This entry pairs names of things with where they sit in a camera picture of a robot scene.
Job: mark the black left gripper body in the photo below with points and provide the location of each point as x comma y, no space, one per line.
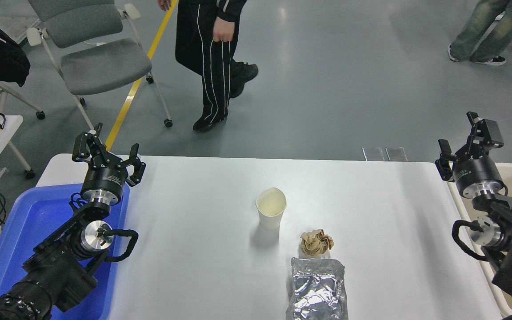
105,178

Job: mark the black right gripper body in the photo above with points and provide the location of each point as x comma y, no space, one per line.
478,171

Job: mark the white paper cup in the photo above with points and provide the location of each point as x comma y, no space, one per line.
271,218

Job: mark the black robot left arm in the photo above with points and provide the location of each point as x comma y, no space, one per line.
56,271

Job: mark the person's right hand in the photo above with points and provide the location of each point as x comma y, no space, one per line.
164,4

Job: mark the person's left hand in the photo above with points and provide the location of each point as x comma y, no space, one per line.
223,31

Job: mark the clear floor plate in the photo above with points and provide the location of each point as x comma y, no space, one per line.
396,154
373,154

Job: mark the grey office chair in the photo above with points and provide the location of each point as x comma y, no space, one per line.
100,64

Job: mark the blue plastic tray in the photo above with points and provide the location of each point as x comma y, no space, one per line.
25,222

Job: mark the person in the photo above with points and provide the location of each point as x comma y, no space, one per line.
202,53
482,31

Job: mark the black jacket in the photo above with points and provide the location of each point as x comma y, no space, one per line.
2,58

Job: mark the crumpled tan paper ball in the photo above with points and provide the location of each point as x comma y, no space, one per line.
316,242

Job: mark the silver foil tray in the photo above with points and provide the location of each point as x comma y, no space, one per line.
317,289

